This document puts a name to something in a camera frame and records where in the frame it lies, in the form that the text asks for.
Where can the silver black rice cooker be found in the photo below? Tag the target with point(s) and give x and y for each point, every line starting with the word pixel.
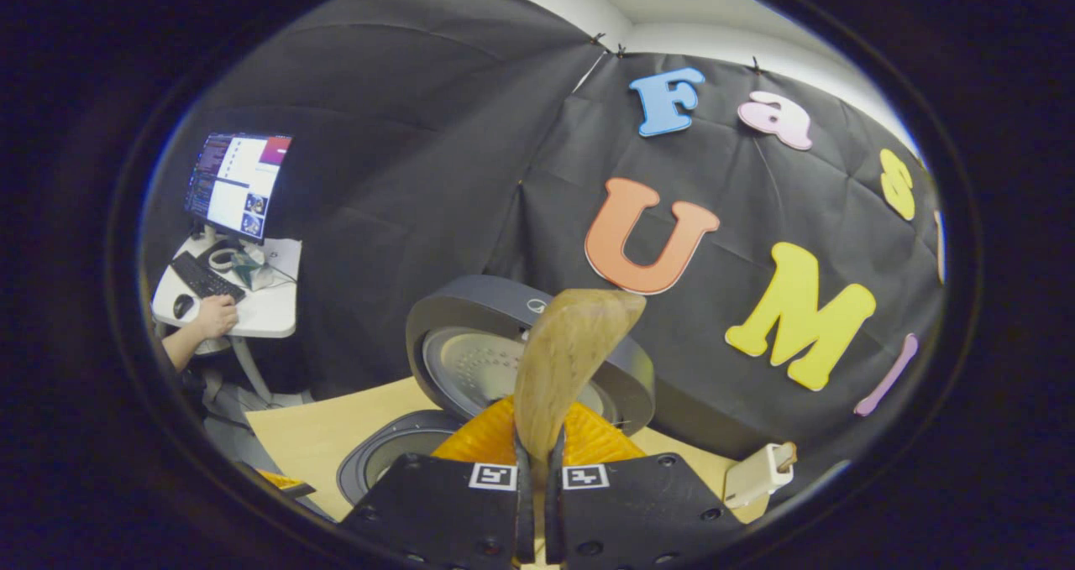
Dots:
pixel 470 301

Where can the white side desk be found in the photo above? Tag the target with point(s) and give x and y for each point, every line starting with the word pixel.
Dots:
pixel 269 310

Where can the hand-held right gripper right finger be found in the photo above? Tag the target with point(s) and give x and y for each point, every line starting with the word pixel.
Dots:
pixel 554 511

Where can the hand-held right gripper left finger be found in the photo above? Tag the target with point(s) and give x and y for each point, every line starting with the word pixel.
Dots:
pixel 523 511

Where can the black backdrop cloth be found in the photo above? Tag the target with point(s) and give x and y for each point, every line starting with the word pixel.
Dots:
pixel 403 175

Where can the black computer mouse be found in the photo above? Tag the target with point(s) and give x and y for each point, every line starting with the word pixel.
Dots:
pixel 183 306

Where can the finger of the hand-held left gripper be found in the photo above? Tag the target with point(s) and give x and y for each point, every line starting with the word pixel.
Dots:
pixel 281 479

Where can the crumpled plastic bag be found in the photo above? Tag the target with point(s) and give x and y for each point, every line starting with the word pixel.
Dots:
pixel 252 269

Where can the wooden spoon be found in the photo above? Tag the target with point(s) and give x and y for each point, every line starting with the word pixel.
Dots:
pixel 571 343

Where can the computer monitor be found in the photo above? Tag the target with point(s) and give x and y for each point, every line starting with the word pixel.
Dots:
pixel 235 184

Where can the white toaster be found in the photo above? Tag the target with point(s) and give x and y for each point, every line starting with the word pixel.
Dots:
pixel 752 473

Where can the black keyboard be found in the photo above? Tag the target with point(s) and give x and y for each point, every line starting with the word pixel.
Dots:
pixel 201 278

